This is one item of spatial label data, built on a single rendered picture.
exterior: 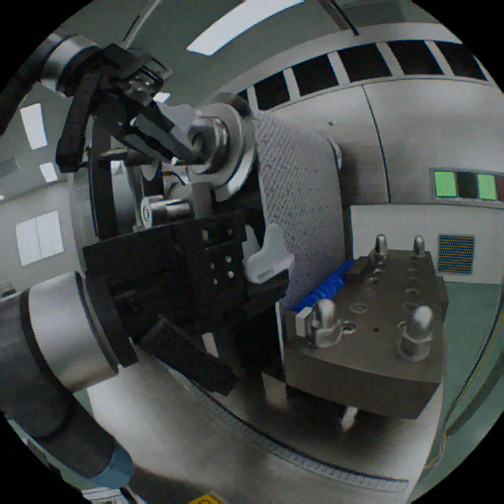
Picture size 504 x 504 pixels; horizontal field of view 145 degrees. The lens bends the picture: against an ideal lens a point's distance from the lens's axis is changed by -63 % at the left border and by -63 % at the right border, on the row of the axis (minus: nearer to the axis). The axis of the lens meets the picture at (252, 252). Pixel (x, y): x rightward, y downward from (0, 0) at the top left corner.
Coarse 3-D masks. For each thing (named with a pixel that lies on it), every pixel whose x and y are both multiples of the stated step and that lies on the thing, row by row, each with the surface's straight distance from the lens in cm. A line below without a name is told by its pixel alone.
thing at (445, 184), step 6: (438, 174) 49; (444, 174) 50; (450, 174) 50; (438, 180) 49; (444, 180) 50; (450, 180) 50; (438, 186) 49; (444, 186) 50; (450, 186) 50; (438, 192) 49; (444, 192) 50; (450, 192) 50
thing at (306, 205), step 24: (264, 168) 23; (288, 168) 27; (264, 192) 23; (288, 192) 26; (312, 192) 32; (336, 192) 41; (264, 216) 23; (288, 216) 26; (312, 216) 31; (336, 216) 40; (288, 240) 26; (312, 240) 31; (336, 240) 40; (312, 264) 31; (336, 264) 41; (288, 288) 26; (312, 288) 32
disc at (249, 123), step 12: (216, 96) 29; (228, 96) 27; (204, 108) 30; (240, 108) 25; (252, 120) 23; (252, 132) 23; (252, 144) 22; (252, 156) 22; (240, 168) 23; (192, 180) 31; (240, 180) 23; (216, 192) 27; (228, 192) 25
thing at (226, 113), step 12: (216, 108) 28; (228, 108) 26; (228, 120) 25; (240, 120) 24; (240, 132) 23; (240, 144) 23; (228, 156) 24; (240, 156) 23; (228, 168) 24; (252, 168) 25; (204, 180) 28; (216, 180) 26; (228, 180) 25; (252, 180) 28
